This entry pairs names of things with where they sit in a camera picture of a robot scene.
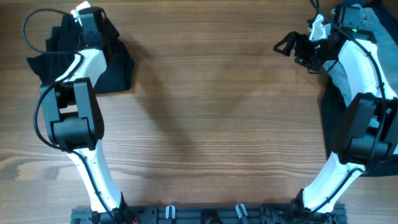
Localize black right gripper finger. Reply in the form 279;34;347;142
273;45;293;57
274;31;299;50

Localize black shorts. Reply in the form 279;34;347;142
26;16;135;94

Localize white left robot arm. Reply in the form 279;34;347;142
36;1;137;223

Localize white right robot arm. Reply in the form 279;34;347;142
274;4;397;223

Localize dark folded garment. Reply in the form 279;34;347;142
320;77;397;177

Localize light blue denim shorts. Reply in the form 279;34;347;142
323;4;397;106

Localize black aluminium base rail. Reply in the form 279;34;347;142
70;203;348;224

